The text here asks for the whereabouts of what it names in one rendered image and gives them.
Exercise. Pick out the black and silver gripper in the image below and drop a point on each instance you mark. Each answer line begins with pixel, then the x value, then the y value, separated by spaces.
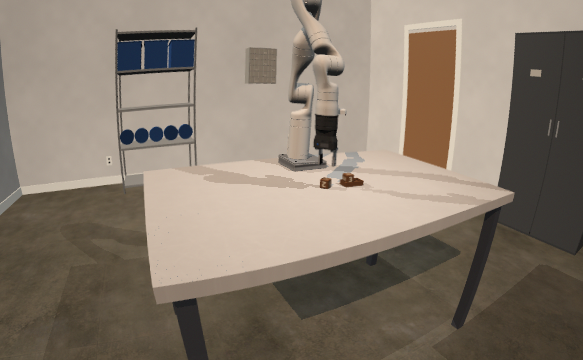
pixel 327 119

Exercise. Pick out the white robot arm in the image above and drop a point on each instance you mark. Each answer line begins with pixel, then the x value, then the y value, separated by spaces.
pixel 303 52

